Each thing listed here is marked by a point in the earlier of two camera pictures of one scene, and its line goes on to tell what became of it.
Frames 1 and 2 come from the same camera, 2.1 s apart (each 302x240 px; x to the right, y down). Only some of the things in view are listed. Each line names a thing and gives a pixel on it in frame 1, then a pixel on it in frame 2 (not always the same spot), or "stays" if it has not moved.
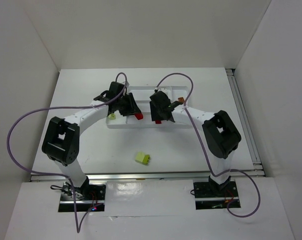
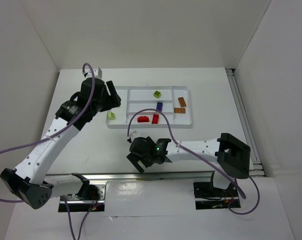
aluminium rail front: x=59 y=176 stays
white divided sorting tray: x=178 y=94 stays
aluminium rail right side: x=245 y=122 stays
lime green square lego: x=112 y=116 stays
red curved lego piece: x=139 y=116 -> x=143 y=119
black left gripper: x=130 y=105 -> x=111 y=94
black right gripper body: x=161 y=110 -> x=137 y=156
